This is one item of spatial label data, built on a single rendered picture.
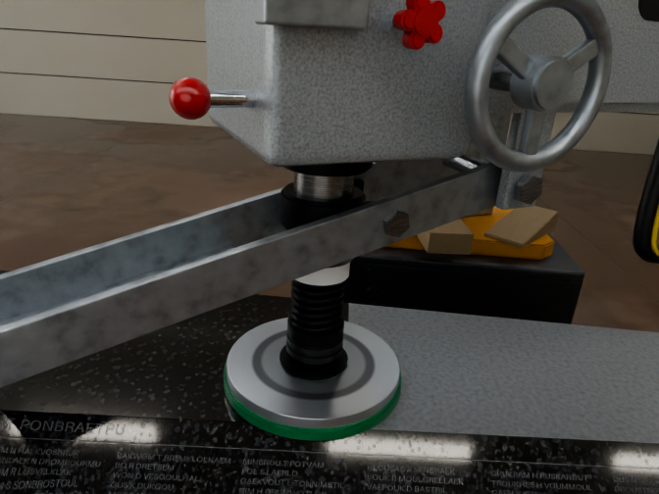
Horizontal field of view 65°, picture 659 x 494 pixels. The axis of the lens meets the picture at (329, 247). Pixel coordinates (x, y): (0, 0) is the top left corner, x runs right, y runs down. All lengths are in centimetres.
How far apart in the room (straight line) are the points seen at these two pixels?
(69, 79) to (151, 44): 114
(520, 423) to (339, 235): 31
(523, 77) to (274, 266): 27
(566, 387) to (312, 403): 34
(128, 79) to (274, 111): 673
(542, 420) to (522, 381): 7
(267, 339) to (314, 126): 35
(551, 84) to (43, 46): 721
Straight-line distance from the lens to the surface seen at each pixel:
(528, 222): 140
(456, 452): 63
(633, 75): 66
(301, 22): 39
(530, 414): 69
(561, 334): 87
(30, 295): 60
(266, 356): 66
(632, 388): 80
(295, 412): 58
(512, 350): 80
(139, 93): 710
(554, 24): 56
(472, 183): 59
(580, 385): 77
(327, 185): 53
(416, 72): 46
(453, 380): 71
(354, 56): 43
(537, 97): 46
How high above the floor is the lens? 123
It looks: 23 degrees down
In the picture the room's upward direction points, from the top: 4 degrees clockwise
